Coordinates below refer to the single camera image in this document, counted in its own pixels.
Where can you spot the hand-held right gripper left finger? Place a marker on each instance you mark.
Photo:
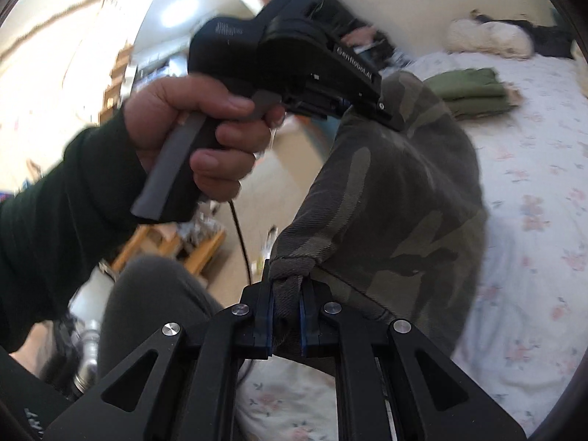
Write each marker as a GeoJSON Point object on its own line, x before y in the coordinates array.
{"type": "Point", "coordinates": [264, 330]}

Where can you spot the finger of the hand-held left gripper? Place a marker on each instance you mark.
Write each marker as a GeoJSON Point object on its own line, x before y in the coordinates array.
{"type": "Point", "coordinates": [383, 109]}

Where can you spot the person's grey trouser leg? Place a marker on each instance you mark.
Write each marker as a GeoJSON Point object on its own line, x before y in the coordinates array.
{"type": "Point", "coordinates": [151, 308]}

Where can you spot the person's left hand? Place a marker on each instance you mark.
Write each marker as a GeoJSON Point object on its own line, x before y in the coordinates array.
{"type": "Point", "coordinates": [174, 101]}

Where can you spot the folded beige garment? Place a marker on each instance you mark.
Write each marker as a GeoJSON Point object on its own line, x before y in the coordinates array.
{"type": "Point", "coordinates": [512, 96]}

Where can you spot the person's left forearm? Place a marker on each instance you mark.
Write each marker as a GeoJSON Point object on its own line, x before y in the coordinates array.
{"type": "Point", "coordinates": [55, 220]}

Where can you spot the metal thermos flask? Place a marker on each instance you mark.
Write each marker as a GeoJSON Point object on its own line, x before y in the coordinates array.
{"type": "Point", "coordinates": [89, 363]}

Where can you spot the folded green pants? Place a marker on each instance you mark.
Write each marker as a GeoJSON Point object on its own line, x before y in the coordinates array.
{"type": "Point", "coordinates": [482, 106]}
{"type": "Point", "coordinates": [468, 83]}

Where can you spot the camouflage pants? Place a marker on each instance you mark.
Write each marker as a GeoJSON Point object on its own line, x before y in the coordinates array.
{"type": "Point", "coordinates": [390, 202]}

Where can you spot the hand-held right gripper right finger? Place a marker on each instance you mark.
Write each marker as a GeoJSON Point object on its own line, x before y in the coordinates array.
{"type": "Point", "coordinates": [307, 326]}

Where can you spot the white lace pillow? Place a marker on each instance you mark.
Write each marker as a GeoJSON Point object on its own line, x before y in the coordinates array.
{"type": "Point", "coordinates": [487, 36]}

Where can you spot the dark crumpled clothing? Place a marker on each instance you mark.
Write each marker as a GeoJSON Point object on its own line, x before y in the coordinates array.
{"type": "Point", "coordinates": [551, 39]}

